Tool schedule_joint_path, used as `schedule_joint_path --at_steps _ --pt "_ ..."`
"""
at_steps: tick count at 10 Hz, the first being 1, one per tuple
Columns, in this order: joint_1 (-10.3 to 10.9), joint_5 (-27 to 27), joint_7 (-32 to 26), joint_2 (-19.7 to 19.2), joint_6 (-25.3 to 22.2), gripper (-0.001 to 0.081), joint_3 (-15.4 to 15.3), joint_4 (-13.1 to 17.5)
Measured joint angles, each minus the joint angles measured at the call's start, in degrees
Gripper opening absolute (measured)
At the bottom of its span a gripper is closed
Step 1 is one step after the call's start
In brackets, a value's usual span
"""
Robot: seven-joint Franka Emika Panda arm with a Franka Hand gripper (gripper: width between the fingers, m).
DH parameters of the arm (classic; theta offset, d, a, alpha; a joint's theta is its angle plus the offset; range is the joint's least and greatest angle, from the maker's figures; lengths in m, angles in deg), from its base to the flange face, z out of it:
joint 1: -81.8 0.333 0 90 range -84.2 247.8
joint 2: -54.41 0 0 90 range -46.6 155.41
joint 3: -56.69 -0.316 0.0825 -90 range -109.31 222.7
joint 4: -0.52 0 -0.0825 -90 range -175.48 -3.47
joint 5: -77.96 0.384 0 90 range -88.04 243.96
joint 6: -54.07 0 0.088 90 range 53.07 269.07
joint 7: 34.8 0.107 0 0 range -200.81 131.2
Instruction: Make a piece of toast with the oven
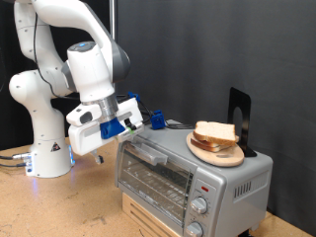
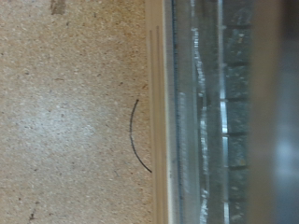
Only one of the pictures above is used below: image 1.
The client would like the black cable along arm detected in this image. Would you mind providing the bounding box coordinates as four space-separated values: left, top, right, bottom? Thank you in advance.
32 13 156 124

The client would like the wrist camera on blue mount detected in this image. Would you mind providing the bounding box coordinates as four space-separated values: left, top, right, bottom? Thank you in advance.
100 117 137 140

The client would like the white bread slice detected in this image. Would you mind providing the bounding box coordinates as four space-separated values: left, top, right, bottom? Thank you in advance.
190 137 231 153
193 120 240 147

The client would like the silver toaster oven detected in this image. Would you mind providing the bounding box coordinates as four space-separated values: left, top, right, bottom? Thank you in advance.
115 118 275 237

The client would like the black backdrop curtain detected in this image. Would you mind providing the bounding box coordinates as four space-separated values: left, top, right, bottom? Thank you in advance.
0 0 113 151

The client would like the grey base cable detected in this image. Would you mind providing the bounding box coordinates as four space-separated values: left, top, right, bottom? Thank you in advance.
0 161 29 169
0 151 33 161

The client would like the black metal bookend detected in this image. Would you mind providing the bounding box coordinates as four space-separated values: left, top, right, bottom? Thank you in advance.
226 87 258 158

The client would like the dark grey backdrop panel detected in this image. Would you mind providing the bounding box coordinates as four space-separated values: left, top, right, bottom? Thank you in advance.
115 0 316 236

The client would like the round wooden plate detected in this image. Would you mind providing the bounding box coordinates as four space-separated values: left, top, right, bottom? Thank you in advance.
186 130 245 168

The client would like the vertical metal pole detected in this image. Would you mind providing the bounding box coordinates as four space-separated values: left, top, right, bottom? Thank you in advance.
109 0 118 40

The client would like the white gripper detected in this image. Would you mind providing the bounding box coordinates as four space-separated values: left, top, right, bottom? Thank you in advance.
65 97 145 165

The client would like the glass oven door with handle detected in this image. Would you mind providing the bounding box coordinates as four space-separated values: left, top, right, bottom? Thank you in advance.
117 134 198 228

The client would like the silver oven knob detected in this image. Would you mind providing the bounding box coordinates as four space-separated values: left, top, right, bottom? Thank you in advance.
185 221 204 237
190 196 209 215

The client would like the metal spatula with blue block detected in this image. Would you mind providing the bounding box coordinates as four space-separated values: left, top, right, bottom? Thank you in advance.
141 109 196 130

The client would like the wire oven rack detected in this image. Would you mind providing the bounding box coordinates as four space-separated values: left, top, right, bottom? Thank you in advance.
119 161 194 218

